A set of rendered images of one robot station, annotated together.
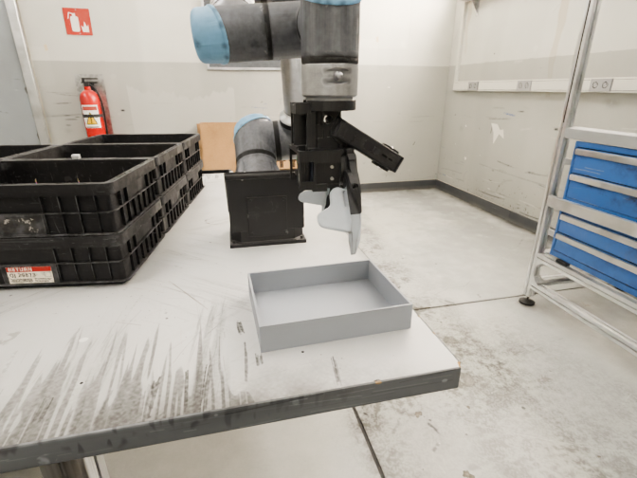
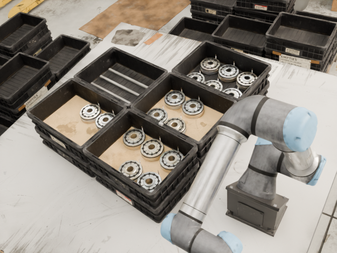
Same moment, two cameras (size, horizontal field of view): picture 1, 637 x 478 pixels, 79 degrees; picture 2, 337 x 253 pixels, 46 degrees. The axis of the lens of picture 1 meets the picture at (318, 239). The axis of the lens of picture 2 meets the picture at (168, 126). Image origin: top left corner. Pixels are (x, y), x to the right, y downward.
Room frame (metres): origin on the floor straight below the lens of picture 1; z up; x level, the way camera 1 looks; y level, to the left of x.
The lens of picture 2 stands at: (0.32, -0.28, 2.18)
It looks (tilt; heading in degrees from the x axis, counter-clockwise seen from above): 47 degrees down; 51
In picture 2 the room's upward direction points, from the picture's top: 9 degrees counter-clockwise
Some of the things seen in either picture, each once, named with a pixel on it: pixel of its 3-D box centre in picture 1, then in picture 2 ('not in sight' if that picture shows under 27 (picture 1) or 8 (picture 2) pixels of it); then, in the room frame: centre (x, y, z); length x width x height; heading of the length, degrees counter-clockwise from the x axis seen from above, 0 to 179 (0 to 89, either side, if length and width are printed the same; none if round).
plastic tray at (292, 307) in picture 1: (323, 299); not in sight; (0.66, -0.01, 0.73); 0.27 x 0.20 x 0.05; 105
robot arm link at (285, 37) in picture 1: (307, 29); (216, 252); (0.65, 0.02, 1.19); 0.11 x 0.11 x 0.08; 8
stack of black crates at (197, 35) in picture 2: not in sight; (197, 43); (2.23, 1.53, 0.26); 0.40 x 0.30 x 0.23; 104
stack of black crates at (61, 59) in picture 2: not in sight; (65, 70); (1.33, 2.08, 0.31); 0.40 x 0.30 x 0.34; 13
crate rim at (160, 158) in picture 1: (103, 154); (183, 106); (1.18, 0.65, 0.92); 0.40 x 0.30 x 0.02; 95
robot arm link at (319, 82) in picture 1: (330, 83); not in sight; (0.55, -0.02, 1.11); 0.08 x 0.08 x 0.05
